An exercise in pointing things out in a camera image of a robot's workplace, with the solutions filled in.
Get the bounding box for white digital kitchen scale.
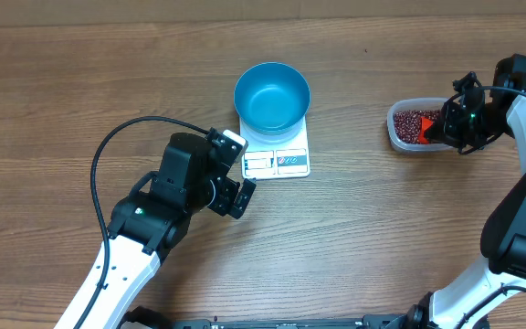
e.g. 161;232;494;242
239;118;310;180

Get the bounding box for red plastic measuring scoop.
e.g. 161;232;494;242
416;116;436;144

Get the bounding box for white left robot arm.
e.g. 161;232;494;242
57;130;256;328

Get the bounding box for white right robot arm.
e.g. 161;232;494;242
388;54;526;329

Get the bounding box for blue plastic bowl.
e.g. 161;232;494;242
233;62;311;134

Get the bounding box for clear plastic bean container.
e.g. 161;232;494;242
386;98;451;153

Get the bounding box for red adzuki beans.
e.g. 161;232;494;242
393;110;441;144

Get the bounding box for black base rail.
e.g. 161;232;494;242
116;305;490;329

